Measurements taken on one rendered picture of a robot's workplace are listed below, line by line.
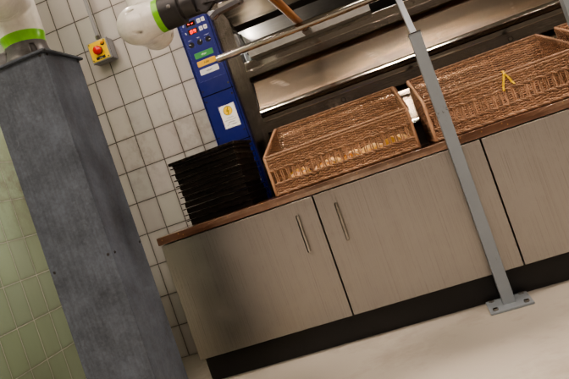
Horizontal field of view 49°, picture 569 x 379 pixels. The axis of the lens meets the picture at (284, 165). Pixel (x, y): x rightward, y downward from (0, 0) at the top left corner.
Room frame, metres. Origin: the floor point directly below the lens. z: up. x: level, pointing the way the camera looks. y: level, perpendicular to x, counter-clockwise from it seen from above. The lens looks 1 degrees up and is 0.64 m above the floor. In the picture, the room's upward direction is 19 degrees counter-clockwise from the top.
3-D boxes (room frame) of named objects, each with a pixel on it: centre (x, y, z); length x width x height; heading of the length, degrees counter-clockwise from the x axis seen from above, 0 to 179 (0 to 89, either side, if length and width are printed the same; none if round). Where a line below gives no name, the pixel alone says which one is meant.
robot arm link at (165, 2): (1.71, 0.15, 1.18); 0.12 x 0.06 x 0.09; 168
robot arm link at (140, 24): (1.73, 0.24, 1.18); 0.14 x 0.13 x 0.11; 78
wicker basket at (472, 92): (2.33, -0.83, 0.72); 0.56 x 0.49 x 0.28; 80
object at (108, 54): (2.85, 0.62, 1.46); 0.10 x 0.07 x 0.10; 79
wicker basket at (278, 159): (2.46, -0.24, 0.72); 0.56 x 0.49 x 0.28; 81
